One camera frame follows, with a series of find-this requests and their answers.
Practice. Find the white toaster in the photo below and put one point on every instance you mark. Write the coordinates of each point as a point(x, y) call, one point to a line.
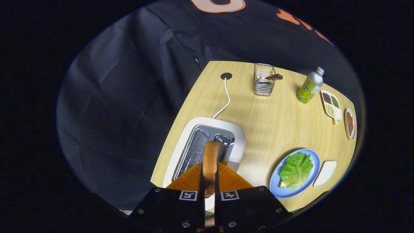
point(236, 132)

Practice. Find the green lettuce leaf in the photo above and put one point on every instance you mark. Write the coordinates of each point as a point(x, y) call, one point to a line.
point(296, 171)

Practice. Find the black backdrop cloth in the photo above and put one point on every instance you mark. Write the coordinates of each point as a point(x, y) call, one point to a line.
point(129, 97)

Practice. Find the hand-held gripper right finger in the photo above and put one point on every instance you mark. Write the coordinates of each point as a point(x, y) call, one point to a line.
point(217, 194)

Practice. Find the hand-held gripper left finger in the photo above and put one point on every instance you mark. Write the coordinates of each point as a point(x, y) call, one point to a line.
point(202, 194)

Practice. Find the white oval dish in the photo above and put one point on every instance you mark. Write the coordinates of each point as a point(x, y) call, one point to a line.
point(354, 127)

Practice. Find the pile of red beans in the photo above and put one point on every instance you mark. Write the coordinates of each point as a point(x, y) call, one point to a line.
point(327, 98)

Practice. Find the brown crust bread slice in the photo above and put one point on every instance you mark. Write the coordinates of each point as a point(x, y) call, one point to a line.
point(210, 161)

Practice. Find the white square plate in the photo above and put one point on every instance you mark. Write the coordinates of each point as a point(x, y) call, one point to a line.
point(325, 174)

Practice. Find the pile of soybeans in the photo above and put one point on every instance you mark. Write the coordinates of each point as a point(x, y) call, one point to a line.
point(330, 110)

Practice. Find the pile of green beans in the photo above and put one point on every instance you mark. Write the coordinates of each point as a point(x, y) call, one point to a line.
point(335, 102)

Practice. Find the red meat slices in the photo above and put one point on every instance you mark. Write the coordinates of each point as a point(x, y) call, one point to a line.
point(349, 123)

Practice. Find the blue plate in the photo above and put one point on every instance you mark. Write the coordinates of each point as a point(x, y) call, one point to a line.
point(315, 158)

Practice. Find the white divided dish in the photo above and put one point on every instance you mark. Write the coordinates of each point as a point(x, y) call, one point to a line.
point(338, 114)

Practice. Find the square white bread slice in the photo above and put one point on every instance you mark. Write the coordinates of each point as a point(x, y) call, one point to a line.
point(281, 184)

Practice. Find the silver bottle green label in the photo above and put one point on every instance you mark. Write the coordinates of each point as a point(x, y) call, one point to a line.
point(309, 89)

